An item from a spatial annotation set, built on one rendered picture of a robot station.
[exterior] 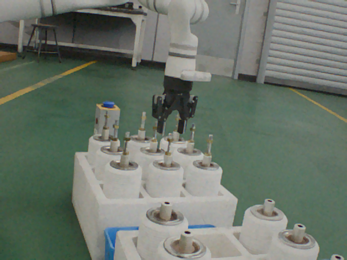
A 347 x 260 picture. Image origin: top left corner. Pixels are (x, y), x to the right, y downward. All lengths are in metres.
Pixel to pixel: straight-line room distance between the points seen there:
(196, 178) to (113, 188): 0.23
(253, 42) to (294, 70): 0.74
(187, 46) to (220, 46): 5.06
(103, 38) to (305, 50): 2.95
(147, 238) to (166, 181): 0.30
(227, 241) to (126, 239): 0.23
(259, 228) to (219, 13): 5.32
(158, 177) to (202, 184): 0.13
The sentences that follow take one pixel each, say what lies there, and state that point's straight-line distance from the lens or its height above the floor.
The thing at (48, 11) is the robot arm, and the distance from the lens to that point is 1.22.
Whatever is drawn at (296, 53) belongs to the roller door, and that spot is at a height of 0.51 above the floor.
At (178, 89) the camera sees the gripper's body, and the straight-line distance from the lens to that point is 1.03.
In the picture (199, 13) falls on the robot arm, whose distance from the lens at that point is 1.04.
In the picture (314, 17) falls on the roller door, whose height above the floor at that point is 1.07.
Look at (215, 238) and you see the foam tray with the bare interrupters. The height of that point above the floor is 0.16.
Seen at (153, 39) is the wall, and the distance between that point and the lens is 6.07.
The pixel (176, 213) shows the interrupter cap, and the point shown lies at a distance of 0.84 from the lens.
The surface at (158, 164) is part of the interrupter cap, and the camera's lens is 1.11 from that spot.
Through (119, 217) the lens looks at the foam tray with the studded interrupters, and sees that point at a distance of 1.05.
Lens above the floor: 0.61
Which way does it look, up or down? 14 degrees down
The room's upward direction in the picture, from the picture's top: 8 degrees clockwise
